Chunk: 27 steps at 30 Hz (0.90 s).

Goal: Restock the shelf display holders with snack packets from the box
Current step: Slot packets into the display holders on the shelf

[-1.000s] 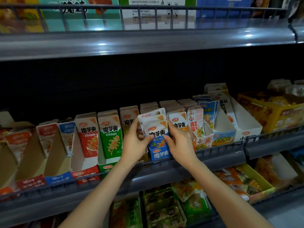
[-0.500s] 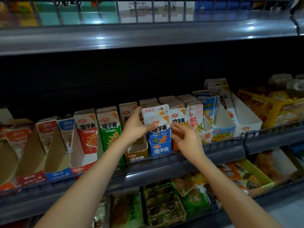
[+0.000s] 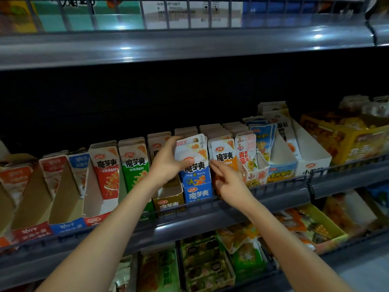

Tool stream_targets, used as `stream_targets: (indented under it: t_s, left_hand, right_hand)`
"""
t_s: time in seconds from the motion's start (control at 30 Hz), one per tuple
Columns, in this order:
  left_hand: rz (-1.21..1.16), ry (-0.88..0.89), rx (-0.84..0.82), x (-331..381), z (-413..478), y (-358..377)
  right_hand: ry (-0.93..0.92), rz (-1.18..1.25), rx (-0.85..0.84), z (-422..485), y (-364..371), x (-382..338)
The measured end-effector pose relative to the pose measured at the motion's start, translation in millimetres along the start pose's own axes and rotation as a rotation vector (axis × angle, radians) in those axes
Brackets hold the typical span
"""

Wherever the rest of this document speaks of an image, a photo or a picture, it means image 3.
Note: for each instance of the white blue snack bags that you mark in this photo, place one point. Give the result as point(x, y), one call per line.
point(378, 197)

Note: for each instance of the person's right forearm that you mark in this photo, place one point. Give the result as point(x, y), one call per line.
point(292, 252)

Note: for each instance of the person's left hand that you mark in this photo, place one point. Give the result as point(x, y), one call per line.
point(165, 167)

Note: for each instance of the dark printed carton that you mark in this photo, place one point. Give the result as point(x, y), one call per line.
point(340, 3)

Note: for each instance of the white label carton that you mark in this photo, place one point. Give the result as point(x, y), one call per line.
point(188, 12)

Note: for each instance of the green orange display carton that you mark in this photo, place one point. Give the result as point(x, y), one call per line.
point(159, 273)

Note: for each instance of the handful of blue snack packets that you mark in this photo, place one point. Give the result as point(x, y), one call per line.
point(194, 155)

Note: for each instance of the person's left forearm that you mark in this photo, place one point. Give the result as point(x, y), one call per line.
point(103, 240)

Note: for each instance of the green printed carton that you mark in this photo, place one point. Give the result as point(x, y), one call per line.
point(85, 15)

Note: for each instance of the row of snack display cartons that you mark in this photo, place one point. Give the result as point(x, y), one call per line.
point(106, 173)

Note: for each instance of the yellow display carton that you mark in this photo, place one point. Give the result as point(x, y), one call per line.
point(346, 140)

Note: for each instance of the green snack packets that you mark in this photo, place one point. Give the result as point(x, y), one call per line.
point(249, 258)

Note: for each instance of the person's right hand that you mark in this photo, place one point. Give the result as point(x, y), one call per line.
point(234, 188)

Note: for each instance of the orange yellow printed carton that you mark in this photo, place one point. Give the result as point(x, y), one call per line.
point(15, 15)

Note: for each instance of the grey metal store shelf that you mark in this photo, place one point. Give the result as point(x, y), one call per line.
point(182, 48)

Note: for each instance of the lime green display tray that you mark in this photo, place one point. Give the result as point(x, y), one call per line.
point(334, 231)

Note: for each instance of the blue printed carton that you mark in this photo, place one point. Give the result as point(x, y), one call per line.
point(273, 4)

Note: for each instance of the pile of orange yellow packets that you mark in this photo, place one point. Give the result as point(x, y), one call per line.
point(298, 222)

